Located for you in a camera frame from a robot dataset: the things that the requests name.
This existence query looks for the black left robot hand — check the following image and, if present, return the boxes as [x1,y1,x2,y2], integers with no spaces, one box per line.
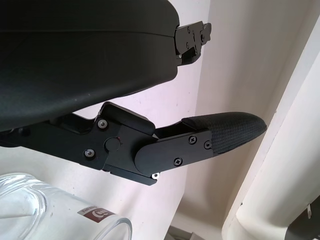
[0,0,267,187]

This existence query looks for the clear glass cup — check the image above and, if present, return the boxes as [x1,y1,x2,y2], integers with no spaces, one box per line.
[0,171,133,240]

